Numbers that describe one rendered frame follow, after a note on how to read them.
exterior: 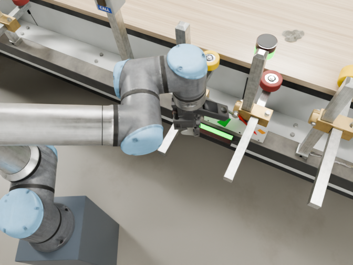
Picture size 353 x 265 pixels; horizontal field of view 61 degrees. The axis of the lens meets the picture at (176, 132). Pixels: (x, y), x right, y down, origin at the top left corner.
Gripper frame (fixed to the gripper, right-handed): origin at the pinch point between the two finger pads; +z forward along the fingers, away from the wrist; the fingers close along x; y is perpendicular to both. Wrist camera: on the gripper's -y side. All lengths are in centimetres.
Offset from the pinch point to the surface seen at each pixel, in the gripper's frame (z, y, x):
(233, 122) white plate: 15.0, -14.2, -12.4
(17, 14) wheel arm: 7, 86, -71
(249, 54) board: 2.1, -21.0, -35.5
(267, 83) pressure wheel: 1.5, -25.7, -20.7
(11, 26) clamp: 7, 87, -62
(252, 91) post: -7.0, -18.3, -11.2
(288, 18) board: 2, -39, -55
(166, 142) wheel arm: 7.7, 11.2, -0.5
